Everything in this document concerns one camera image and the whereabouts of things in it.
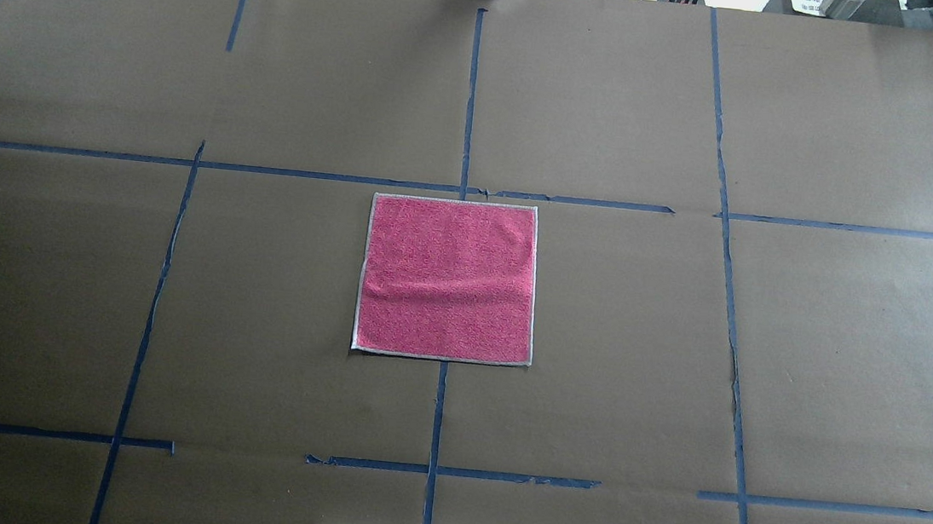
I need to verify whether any metal cup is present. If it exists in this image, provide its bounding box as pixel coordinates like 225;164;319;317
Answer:
819;0;865;20

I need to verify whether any pink and grey towel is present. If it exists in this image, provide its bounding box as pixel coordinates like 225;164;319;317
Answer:
351;193;539;368

